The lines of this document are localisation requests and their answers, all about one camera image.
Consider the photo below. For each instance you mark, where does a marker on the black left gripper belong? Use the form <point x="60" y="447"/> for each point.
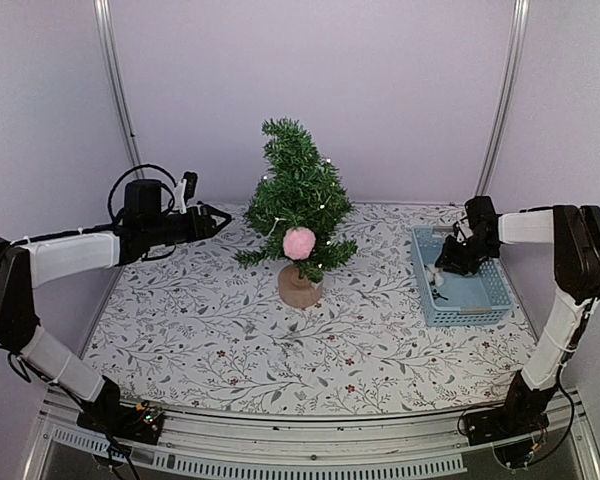
<point x="208" y="224"/>

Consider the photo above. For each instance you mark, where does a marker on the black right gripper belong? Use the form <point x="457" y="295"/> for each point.
<point x="449" y="260"/>

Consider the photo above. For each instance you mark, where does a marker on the white cotton berry sprig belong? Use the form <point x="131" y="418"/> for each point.
<point x="434" y="275"/>

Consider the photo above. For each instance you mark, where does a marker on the light blue plastic basket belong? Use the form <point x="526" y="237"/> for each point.
<point x="475" y="300"/>

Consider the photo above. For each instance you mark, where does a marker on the small green christmas tree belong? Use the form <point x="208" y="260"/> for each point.
<point x="301" y="188"/>

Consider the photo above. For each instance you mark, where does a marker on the pink pompom ornament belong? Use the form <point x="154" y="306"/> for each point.
<point x="298" y="243"/>

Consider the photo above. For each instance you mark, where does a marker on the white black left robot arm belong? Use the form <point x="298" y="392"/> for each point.
<point x="153" y="215"/>

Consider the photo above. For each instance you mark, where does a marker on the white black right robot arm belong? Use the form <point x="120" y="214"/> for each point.
<point x="574" y="233"/>

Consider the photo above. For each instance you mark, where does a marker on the red berry twig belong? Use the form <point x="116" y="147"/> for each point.
<point x="436" y="295"/>

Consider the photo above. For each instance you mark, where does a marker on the floral patterned table mat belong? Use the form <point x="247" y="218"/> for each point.
<point x="196" y="329"/>

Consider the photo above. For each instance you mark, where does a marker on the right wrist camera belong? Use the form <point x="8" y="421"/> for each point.
<point x="461" y="230"/>

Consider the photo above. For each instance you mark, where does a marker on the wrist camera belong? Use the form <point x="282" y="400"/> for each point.
<point x="461" y="230"/>
<point x="185" y="191"/>

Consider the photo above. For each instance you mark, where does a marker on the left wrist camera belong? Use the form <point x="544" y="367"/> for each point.
<point x="185" y="191"/>

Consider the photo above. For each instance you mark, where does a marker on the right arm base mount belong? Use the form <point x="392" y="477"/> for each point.
<point x="514" y="447"/>

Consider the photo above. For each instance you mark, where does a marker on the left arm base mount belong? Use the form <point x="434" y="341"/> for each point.
<point x="142" y="423"/>

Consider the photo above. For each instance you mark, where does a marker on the aluminium front rail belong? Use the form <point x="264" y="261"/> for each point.
<point x="201" y="444"/>

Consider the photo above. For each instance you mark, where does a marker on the left aluminium frame post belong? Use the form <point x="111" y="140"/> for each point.
<point x="113" y="71"/>

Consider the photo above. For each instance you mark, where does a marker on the aluminium frame post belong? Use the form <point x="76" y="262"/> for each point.
<point x="513" y="58"/>
<point x="113" y="71"/>

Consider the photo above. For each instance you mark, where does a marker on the right aluminium frame post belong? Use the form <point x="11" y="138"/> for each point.
<point x="513" y="58"/>

